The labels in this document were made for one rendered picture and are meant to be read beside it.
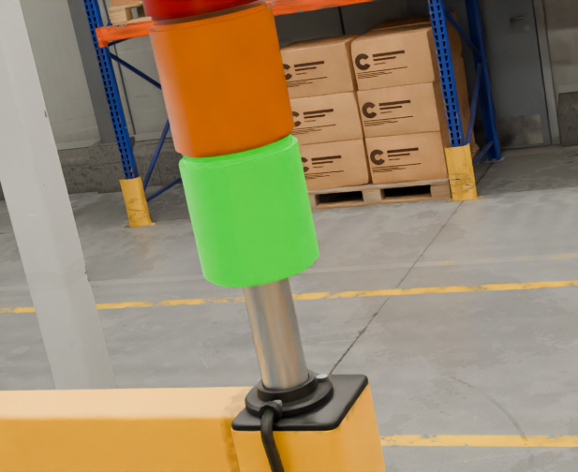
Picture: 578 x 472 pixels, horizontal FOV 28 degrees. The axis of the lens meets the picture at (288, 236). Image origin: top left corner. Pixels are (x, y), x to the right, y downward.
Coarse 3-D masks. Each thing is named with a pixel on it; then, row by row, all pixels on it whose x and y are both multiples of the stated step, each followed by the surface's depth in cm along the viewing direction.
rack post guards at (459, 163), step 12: (468, 144) 831; (456, 156) 830; (468, 156) 829; (456, 168) 833; (468, 168) 831; (120, 180) 940; (132, 180) 936; (456, 180) 836; (468, 180) 833; (132, 192) 939; (456, 192) 839; (468, 192) 836; (132, 204) 943; (144, 204) 944; (132, 216) 947; (144, 216) 944
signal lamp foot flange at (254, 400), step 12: (312, 372) 51; (312, 384) 50; (324, 384) 51; (252, 396) 51; (264, 396) 50; (276, 396) 50; (288, 396) 50; (300, 396) 50; (312, 396) 50; (324, 396) 50; (252, 408) 50; (288, 408) 49; (300, 408) 49; (312, 408) 50
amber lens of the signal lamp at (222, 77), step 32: (160, 32) 45; (192, 32) 45; (224, 32) 45; (256, 32) 45; (160, 64) 46; (192, 64) 45; (224, 64) 45; (256, 64) 45; (192, 96) 45; (224, 96) 45; (256, 96) 46; (288, 96) 47; (192, 128) 46; (224, 128) 45; (256, 128) 46; (288, 128) 47
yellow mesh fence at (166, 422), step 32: (352, 384) 51; (0, 416) 56; (32, 416) 55; (64, 416) 55; (96, 416) 54; (128, 416) 53; (160, 416) 52; (192, 416) 52; (224, 416) 51; (256, 416) 50; (320, 416) 49; (352, 416) 50; (0, 448) 56; (32, 448) 56; (64, 448) 55; (96, 448) 54; (128, 448) 54; (160, 448) 53; (192, 448) 52; (224, 448) 52; (256, 448) 50; (288, 448) 49; (320, 448) 49; (352, 448) 50
